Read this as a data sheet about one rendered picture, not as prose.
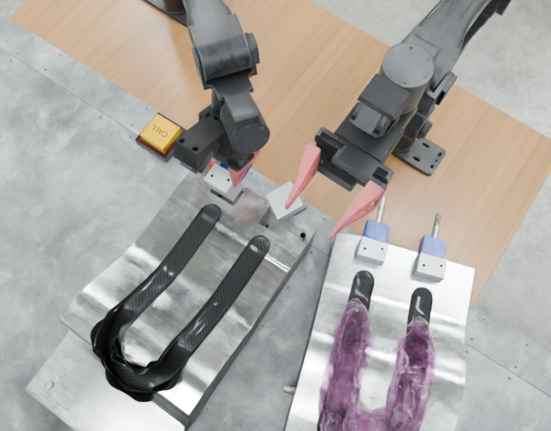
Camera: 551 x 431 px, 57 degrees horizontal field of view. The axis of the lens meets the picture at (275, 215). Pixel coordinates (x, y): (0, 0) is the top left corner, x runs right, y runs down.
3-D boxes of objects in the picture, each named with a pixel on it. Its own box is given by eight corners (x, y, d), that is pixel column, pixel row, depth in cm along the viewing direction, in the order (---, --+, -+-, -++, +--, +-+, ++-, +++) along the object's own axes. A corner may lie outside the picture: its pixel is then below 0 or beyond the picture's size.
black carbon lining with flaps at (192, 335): (208, 203, 95) (201, 183, 86) (279, 249, 92) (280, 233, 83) (85, 363, 85) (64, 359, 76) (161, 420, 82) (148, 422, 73)
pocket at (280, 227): (271, 209, 96) (272, 203, 93) (295, 224, 95) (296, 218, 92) (258, 228, 95) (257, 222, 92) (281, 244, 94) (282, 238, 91)
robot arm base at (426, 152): (442, 161, 98) (459, 135, 100) (355, 108, 101) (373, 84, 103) (429, 178, 105) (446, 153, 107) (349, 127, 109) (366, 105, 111)
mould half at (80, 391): (205, 176, 104) (197, 146, 91) (311, 244, 100) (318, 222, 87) (38, 390, 90) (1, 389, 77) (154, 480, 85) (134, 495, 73)
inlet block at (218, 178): (250, 131, 95) (244, 119, 90) (272, 144, 94) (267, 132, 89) (211, 188, 94) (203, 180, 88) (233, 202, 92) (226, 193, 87)
